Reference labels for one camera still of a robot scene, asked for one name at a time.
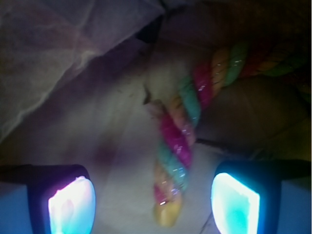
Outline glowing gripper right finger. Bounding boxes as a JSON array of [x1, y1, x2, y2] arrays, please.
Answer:
[[211, 159, 312, 234]]

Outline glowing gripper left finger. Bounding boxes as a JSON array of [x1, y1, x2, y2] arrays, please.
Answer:
[[0, 164, 96, 234]]

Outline multicolored twisted rope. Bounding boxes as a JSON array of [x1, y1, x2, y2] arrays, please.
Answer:
[[153, 41, 307, 228]]

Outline brown paper bag bin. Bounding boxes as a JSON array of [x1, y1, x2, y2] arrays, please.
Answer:
[[0, 0, 311, 234]]

